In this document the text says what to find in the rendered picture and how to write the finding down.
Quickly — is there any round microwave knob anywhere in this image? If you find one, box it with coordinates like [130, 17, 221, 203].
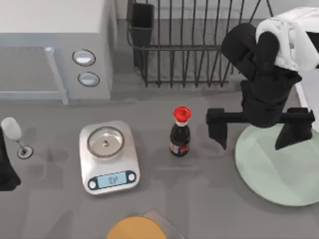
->
[77, 71, 101, 88]
[71, 49, 97, 67]

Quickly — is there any clear wine glass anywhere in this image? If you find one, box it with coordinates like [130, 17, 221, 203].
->
[0, 117, 34, 159]

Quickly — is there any black cutlery holder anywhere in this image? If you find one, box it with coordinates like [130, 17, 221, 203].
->
[127, 1, 156, 47]

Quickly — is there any pale green plate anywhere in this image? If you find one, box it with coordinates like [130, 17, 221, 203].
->
[234, 123, 319, 207]

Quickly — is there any microwave door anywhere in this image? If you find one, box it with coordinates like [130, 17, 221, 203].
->
[0, 45, 69, 105]

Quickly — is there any pale microwave oven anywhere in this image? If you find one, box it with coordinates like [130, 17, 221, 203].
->
[0, 0, 118, 106]

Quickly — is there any orange round disc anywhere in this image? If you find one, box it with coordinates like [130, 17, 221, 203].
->
[105, 216, 167, 239]

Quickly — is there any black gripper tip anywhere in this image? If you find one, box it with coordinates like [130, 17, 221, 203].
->
[0, 128, 21, 193]

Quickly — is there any dark bottle with red cap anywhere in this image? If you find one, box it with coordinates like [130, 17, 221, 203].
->
[169, 106, 193, 158]

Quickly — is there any black wire dish rack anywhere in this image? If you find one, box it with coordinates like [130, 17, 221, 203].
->
[126, 0, 275, 88]

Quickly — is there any silver kitchen scale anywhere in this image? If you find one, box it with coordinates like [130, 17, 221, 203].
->
[79, 120, 141, 196]

